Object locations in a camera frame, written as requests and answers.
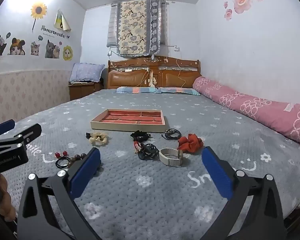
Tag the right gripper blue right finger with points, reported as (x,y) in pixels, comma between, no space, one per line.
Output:
(264,219)

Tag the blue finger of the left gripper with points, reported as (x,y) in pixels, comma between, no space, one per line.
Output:
(7,126)
(26,136)

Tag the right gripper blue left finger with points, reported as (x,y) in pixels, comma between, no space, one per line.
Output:
(36,219)

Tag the cream scrunchie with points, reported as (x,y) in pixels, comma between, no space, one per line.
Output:
(97,138)

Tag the red-orange scrunchie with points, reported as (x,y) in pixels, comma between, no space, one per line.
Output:
(190,144)

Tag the red tassel black cord pendant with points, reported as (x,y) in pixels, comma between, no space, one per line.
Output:
(138,147)

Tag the black scrunchie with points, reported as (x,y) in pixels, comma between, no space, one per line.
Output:
(140,136)

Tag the black hair tie red beads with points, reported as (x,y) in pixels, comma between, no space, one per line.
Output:
(63,160)

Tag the person's left hand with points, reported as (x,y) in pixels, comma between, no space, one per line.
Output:
(7,210)

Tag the wooden nightstand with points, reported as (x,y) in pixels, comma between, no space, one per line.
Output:
(79,90)

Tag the purple dotted pillow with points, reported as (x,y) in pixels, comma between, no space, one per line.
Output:
(85,72)

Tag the yellow flower cat sticker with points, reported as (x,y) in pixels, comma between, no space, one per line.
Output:
(67,53)

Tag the pink rolled quilt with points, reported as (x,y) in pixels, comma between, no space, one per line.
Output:
(281,117)

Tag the plaid pillow left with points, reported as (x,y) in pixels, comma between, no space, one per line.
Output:
(136,90)

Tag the plaid pillow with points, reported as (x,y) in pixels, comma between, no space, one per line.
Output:
(136,90)
(178,90)

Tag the grey patterned bed blanket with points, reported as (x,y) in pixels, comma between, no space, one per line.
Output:
(132,198)

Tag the beige tray brick-pattern lining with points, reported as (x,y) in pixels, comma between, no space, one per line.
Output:
(130,120)

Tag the grey window blind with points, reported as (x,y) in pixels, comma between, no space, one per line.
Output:
(111,37)

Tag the wooden headboard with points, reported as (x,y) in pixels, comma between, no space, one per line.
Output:
(160,71)

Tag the plaid pillow right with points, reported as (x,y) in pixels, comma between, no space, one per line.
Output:
(178,90)

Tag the floral hanging curtain cloth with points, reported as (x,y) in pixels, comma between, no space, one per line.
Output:
(138,28)

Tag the hat cat wall sticker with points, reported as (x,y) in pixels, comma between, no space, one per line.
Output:
(16,47)

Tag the grey cats wall sticker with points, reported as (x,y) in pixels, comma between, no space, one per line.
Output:
(52,51)

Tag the tabby kitten wall sticker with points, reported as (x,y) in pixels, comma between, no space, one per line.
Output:
(35,49)

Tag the peeling paper wall poster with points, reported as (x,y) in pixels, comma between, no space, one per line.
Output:
(61,23)

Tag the sunflower wall sticker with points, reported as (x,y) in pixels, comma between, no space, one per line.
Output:
(38,11)

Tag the white wall socket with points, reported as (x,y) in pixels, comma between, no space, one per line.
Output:
(176,48)

